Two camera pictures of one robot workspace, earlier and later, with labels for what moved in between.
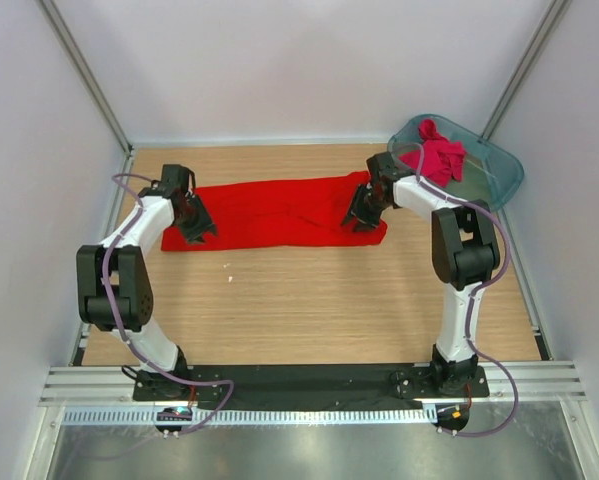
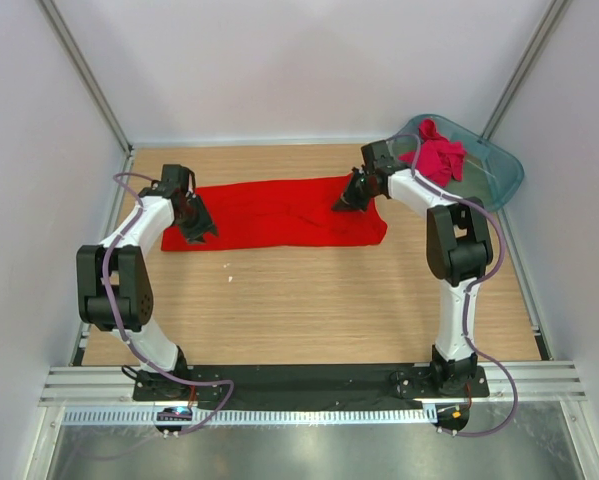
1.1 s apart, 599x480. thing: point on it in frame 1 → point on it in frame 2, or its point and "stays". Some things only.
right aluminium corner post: [527, 69] stays
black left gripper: [194, 235] stays
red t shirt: [287, 211] stays
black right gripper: [365, 221] → [348, 201]
